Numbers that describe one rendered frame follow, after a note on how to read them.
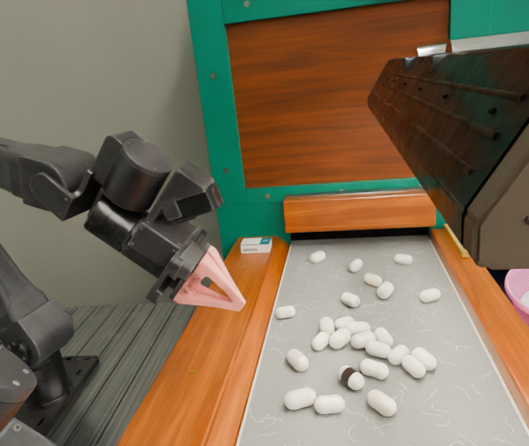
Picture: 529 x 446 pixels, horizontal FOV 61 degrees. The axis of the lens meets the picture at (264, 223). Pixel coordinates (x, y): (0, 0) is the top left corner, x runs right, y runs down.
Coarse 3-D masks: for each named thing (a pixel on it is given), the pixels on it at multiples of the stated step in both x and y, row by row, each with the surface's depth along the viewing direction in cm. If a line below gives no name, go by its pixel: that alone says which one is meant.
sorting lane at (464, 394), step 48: (288, 288) 81; (336, 288) 79; (288, 336) 66; (432, 336) 62; (288, 384) 56; (336, 384) 55; (384, 384) 54; (432, 384) 53; (480, 384) 53; (240, 432) 49; (288, 432) 49; (336, 432) 48; (384, 432) 47; (432, 432) 47; (480, 432) 46; (528, 432) 45
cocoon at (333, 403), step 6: (318, 396) 51; (324, 396) 51; (330, 396) 50; (336, 396) 50; (318, 402) 50; (324, 402) 50; (330, 402) 50; (336, 402) 50; (342, 402) 50; (318, 408) 50; (324, 408) 50; (330, 408) 50; (336, 408) 50; (342, 408) 50
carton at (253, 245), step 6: (246, 240) 94; (252, 240) 93; (258, 240) 93; (264, 240) 93; (270, 240) 92; (246, 246) 91; (252, 246) 91; (258, 246) 91; (264, 246) 91; (270, 246) 92; (246, 252) 92; (252, 252) 92; (258, 252) 92
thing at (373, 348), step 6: (366, 342) 60; (372, 342) 59; (378, 342) 59; (366, 348) 59; (372, 348) 59; (378, 348) 58; (384, 348) 58; (372, 354) 59; (378, 354) 58; (384, 354) 58
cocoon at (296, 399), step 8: (288, 392) 52; (296, 392) 51; (304, 392) 51; (312, 392) 52; (288, 400) 51; (296, 400) 51; (304, 400) 51; (312, 400) 51; (288, 408) 51; (296, 408) 51
